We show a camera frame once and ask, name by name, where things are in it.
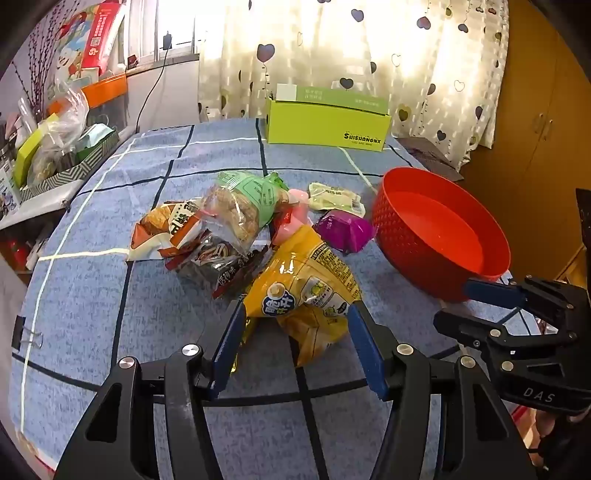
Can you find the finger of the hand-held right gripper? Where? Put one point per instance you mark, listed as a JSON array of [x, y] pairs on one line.
[[461, 325], [489, 291]]

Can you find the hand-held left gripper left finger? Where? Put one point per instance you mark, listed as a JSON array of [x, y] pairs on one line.
[[228, 341]]

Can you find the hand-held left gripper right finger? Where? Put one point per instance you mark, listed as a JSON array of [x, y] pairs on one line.
[[367, 350]]

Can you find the dark red snack packet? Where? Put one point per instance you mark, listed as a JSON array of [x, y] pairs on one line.
[[217, 263]]

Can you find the red plastic bowl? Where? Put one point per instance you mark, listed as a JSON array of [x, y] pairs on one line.
[[438, 221]]

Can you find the yellow chip bag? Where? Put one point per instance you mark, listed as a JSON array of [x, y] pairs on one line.
[[300, 277]]

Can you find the purple snack packet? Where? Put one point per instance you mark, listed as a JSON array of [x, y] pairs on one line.
[[346, 228]]

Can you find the orange white snack bag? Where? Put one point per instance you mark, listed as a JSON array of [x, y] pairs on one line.
[[157, 226]]

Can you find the clear peanut bag green label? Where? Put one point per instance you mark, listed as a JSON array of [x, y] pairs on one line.
[[240, 203]]

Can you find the pale green snack packet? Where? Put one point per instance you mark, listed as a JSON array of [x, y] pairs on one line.
[[334, 196]]

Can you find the person's right hand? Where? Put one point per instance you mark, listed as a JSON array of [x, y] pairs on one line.
[[554, 419]]

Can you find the blue checked cloth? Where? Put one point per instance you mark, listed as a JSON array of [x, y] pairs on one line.
[[138, 300]]

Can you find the brown checked garment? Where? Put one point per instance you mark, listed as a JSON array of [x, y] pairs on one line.
[[429, 154]]

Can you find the wooden wardrobe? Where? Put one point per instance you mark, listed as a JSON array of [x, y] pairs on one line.
[[531, 138]]

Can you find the binder clip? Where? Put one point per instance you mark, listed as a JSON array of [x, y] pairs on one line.
[[18, 330]]

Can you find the green cardboard box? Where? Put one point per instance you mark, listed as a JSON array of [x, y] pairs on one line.
[[323, 129]]

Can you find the white side table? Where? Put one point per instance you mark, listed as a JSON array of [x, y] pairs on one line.
[[46, 207]]

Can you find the grey patterned tray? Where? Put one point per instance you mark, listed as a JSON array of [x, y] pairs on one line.
[[69, 177]]

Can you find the teal tissue pack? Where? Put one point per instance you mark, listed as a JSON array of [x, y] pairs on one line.
[[94, 141]]

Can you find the clear storage box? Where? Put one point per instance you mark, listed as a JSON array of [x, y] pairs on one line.
[[113, 117]]

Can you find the heart print curtain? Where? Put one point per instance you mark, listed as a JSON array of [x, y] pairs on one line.
[[369, 46]]

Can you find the clear plastic bag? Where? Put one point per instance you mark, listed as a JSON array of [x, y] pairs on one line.
[[64, 120]]

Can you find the yellow-green box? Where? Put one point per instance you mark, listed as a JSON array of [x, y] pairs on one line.
[[27, 152]]

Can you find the orange box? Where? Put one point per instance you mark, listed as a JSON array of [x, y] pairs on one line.
[[108, 90]]

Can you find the small dark box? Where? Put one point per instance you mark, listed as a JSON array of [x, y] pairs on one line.
[[132, 61]]

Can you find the black charger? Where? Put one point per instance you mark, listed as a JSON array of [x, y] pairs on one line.
[[167, 40]]

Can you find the window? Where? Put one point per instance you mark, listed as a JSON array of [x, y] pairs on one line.
[[184, 27]]

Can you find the red package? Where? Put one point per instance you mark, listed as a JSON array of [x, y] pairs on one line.
[[104, 37]]

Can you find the purple flower branches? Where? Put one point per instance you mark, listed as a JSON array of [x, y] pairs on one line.
[[39, 69]]

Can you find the colourful printed package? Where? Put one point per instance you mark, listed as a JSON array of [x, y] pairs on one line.
[[74, 46]]

